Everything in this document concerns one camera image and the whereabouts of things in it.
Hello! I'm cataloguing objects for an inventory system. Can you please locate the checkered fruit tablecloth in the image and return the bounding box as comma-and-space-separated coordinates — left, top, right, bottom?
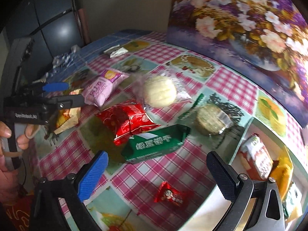
29, 31, 306, 231

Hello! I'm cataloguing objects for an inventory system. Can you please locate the flower painting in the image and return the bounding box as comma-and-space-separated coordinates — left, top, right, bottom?
167, 0, 307, 127

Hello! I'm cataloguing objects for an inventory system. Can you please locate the yellow soft bread bag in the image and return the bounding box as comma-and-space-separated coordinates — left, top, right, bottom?
270, 146, 294, 200

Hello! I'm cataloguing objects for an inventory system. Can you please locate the small red milk candy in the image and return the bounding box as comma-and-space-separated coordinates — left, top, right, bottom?
153, 181, 193, 208

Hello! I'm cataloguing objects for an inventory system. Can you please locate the dark green biscuit pack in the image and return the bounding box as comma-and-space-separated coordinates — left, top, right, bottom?
121, 124, 191, 164

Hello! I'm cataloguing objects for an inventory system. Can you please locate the green white patterned snack pack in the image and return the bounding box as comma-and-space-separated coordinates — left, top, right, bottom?
282, 182, 303, 223

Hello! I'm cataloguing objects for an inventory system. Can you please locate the person's left hand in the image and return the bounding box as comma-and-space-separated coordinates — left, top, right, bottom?
1, 121, 40, 205

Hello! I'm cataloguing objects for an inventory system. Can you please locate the clear green pastry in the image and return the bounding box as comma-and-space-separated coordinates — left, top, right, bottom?
178, 93, 244, 136

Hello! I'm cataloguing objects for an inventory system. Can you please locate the white silver snack sachet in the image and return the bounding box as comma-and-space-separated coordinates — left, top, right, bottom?
103, 44, 128, 59

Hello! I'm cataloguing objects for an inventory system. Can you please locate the teal rimmed white tray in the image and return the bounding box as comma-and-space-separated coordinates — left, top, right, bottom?
177, 117, 308, 231

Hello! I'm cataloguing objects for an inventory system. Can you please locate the clear white pastry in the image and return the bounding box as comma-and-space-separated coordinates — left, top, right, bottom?
131, 69, 192, 110

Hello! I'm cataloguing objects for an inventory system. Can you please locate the blue quilted cloth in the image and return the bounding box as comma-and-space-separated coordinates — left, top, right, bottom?
42, 29, 152, 82

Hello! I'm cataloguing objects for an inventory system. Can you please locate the red foil snack bag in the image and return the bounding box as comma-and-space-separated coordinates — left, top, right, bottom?
96, 100, 161, 146

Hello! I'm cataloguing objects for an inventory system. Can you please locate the red white milk biscuit pack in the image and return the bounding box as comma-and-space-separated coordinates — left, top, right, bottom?
238, 134, 273, 181

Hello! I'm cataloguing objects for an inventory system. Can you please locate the purple swiss roll pack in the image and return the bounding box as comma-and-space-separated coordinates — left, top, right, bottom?
82, 68, 130, 107

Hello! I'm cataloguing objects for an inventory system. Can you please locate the crumpled blue white wrapper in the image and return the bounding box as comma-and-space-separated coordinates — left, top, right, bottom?
52, 45, 81, 69

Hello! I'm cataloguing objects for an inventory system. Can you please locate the orange swiss roll pack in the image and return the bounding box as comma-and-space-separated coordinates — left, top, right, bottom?
53, 88, 84, 135

